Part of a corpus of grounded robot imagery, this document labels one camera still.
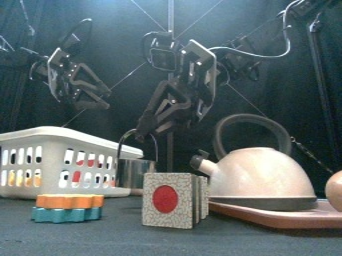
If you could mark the thin metal cookie cutter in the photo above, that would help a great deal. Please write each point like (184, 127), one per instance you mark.
(120, 143)

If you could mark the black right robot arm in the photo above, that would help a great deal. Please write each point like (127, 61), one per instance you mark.
(248, 50)

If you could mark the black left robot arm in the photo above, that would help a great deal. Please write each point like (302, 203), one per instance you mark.
(17, 58)

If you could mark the steel bowl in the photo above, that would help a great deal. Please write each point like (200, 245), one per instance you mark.
(133, 175)

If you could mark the white plastic basket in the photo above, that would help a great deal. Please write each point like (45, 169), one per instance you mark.
(48, 140)

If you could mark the red toy in basket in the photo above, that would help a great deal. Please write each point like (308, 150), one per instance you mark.
(76, 176)

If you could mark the patterned box with red circle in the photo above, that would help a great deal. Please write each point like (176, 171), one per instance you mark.
(165, 200)

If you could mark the black stand pole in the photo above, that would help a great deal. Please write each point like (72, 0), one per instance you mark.
(320, 83)

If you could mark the orange toy in basket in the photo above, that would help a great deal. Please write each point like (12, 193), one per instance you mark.
(26, 180)

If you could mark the orange gear-shaped block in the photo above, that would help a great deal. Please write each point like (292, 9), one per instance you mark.
(68, 201)

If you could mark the thin black rod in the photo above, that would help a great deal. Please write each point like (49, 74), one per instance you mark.
(308, 154)

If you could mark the teal gear-shaped block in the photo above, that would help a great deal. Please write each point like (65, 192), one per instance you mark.
(61, 215)

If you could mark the pink-brown tray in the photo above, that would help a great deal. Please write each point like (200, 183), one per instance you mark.
(284, 216)

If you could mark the tan round object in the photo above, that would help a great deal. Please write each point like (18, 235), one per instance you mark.
(334, 190)

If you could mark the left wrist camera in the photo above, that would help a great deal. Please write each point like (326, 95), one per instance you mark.
(73, 40)

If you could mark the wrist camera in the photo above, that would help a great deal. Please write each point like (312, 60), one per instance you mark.
(161, 56)
(73, 40)

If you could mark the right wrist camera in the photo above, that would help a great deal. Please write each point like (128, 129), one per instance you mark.
(161, 56)

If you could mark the vertical metal frame pole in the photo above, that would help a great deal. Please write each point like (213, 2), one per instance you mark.
(169, 16)

